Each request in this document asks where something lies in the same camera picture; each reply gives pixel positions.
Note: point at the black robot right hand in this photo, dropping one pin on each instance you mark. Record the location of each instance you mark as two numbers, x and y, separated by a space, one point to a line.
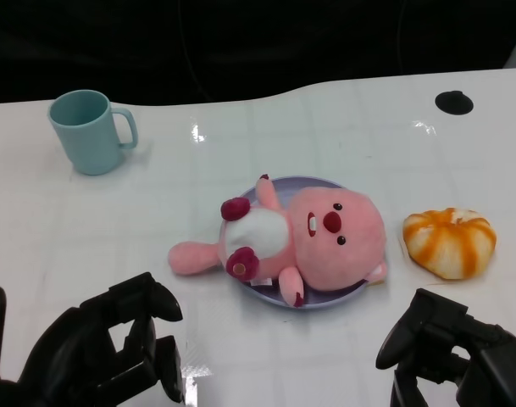
490 373

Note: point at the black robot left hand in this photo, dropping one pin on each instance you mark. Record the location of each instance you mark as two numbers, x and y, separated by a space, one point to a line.
79 360

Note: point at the pink plush beaver doll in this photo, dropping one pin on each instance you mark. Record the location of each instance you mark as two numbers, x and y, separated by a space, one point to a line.
334 258

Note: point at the purple plastic plate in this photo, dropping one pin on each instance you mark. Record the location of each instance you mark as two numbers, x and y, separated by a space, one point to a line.
291 185

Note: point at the orange striped bun toy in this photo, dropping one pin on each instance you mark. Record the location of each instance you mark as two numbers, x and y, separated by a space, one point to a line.
448 246

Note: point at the teal plastic mug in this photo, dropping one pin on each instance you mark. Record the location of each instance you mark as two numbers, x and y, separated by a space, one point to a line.
90 140

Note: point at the black round table grommet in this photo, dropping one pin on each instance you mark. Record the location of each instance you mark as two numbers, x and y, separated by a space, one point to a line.
453 102

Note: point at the black backdrop curtain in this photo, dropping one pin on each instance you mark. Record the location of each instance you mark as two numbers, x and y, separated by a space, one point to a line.
240 42

